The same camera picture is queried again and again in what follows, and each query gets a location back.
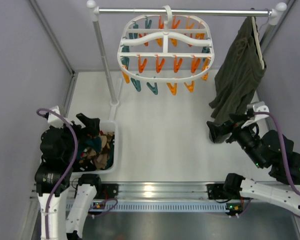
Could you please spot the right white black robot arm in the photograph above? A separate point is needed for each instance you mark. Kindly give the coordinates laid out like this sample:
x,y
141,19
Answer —
x,y
260,137

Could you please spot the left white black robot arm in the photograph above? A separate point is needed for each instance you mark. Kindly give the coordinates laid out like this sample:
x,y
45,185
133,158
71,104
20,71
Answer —
x,y
52,187

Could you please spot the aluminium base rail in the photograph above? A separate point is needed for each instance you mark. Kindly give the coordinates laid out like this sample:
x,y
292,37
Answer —
x,y
172,197

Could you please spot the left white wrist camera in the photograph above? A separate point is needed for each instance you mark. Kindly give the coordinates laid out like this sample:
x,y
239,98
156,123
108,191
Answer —
x,y
59,120

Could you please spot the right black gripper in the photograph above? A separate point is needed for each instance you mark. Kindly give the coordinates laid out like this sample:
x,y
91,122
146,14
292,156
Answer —
x,y
230,129

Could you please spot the white trouser hanger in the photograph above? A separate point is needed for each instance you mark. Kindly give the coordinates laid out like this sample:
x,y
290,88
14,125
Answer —
x,y
257,40

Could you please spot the olive green hanging trousers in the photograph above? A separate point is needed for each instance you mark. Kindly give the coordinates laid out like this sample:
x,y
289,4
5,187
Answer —
x,y
239,76

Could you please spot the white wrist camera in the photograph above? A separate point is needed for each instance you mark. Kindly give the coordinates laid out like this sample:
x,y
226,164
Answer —
x,y
257,111
59,120

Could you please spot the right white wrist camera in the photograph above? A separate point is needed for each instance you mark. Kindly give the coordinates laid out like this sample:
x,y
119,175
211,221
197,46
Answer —
x,y
257,111

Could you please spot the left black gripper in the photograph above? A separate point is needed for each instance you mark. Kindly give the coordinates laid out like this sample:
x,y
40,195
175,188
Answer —
x,y
77,130

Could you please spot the white clothes rack frame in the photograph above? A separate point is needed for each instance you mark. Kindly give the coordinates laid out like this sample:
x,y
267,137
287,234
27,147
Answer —
x,y
273,15

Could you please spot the white plastic laundry basket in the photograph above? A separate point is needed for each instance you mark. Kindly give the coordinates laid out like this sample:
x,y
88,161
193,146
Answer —
x,y
107,126

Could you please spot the white round clip hanger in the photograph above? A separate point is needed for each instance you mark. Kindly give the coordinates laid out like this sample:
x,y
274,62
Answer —
x,y
169,49

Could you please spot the pile of socks in basket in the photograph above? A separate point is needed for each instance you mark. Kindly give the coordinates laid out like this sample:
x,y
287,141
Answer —
x,y
96,154

